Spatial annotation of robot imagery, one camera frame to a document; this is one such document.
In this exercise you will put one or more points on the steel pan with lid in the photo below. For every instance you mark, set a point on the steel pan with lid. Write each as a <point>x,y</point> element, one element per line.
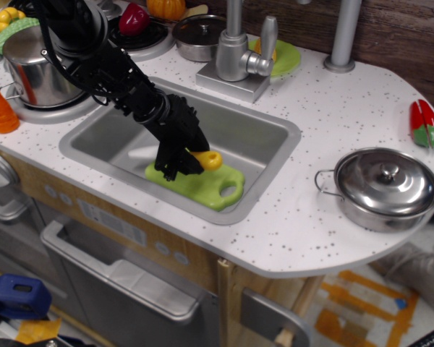
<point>381,189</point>

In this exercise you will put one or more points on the green plastic cutting board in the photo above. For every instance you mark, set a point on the green plastic cutting board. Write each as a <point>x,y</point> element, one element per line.
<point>214,189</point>

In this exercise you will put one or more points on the yellow toy pepper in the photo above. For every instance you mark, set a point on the yellow toy pepper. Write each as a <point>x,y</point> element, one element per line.
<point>10,15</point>

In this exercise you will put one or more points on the orange toy pumpkin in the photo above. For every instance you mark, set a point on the orange toy pumpkin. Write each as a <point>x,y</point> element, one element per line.
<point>166,9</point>

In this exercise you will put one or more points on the silver toy faucet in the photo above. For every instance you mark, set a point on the silver toy faucet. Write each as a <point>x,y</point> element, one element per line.
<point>236,70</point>

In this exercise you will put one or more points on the small steel pot with lid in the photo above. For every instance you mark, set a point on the small steel pot with lid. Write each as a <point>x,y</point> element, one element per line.
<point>197,37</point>

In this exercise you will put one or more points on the grey oven door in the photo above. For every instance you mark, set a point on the grey oven door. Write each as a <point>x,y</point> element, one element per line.
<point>21,249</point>

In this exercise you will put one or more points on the black stove burner right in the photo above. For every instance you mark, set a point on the black stove burner right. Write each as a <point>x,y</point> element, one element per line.
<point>151,43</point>

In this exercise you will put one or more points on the blue clamp tool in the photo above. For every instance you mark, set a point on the blue clamp tool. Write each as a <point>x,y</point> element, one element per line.
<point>23,298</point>

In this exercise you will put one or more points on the grey support pole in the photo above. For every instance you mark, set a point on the grey support pole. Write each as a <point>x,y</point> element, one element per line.
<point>341,61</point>

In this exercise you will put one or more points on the yellow toy corn piece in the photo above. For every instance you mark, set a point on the yellow toy corn piece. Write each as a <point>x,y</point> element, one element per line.
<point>257,48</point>

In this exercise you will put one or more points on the white sneaker shoe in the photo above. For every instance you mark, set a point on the white sneaker shoe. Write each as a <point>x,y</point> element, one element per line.
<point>409,266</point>

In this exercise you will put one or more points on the red green toy chili pepper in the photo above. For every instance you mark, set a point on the red green toy chili pepper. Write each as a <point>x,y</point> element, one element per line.
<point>421,123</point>

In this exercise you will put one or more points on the red toy bell pepper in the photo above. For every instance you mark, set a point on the red toy bell pepper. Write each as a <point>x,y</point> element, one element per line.
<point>134,20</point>

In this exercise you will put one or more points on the grey toy sink basin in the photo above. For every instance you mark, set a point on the grey toy sink basin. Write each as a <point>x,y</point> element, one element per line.
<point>251,142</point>

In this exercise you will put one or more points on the green plastic plate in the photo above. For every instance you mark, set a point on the green plastic plate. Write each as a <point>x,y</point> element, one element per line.
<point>286,58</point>

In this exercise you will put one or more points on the grey stove knob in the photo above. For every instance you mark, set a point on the grey stove knob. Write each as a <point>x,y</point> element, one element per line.
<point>109,8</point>

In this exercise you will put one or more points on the tall steel pot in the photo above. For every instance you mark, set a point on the tall steel pot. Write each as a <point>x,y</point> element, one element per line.
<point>38,83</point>

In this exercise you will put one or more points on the orange toy carrot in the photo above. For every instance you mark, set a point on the orange toy carrot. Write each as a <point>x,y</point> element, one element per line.
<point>9,121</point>

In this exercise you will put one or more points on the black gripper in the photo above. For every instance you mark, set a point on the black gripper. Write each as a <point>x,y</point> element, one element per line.
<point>176,126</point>

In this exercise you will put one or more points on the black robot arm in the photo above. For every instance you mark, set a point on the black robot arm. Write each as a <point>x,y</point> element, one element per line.
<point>76,38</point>

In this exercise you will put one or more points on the grey dishwasher door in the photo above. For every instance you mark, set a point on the grey dishwasher door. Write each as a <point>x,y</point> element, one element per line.
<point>128,299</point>

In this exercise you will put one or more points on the green toy lettuce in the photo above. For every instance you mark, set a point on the green toy lettuce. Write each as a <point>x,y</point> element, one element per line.
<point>13,28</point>

